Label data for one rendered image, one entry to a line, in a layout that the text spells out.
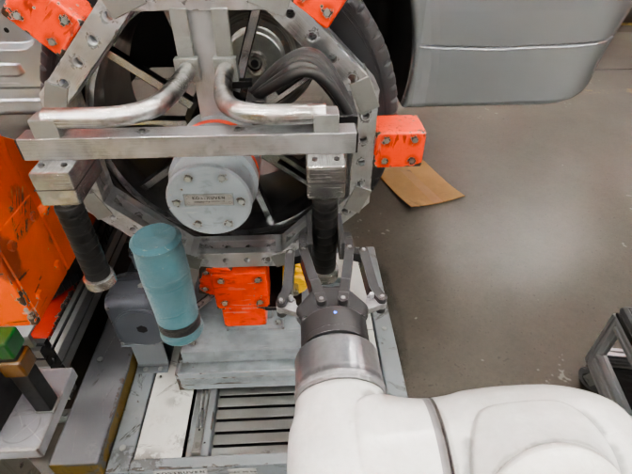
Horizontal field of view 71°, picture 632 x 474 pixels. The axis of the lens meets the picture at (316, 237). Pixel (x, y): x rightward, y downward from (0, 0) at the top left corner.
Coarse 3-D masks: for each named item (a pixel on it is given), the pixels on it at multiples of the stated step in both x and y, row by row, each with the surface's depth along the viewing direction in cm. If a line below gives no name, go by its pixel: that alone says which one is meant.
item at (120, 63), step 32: (128, 32) 87; (128, 64) 78; (96, 96) 80; (128, 96) 98; (192, 96) 84; (128, 160) 93; (160, 160) 105; (288, 160) 91; (160, 192) 98; (288, 192) 106; (256, 224) 101; (288, 224) 99
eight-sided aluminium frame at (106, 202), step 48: (144, 0) 62; (192, 0) 63; (240, 0) 63; (288, 0) 63; (96, 48) 66; (336, 48) 68; (48, 96) 70; (96, 192) 82; (192, 240) 96; (240, 240) 96; (288, 240) 95
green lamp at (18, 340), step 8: (0, 328) 72; (8, 328) 72; (16, 328) 73; (0, 336) 71; (8, 336) 71; (16, 336) 73; (0, 344) 70; (8, 344) 71; (16, 344) 72; (0, 352) 71; (8, 352) 71; (16, 352) 72
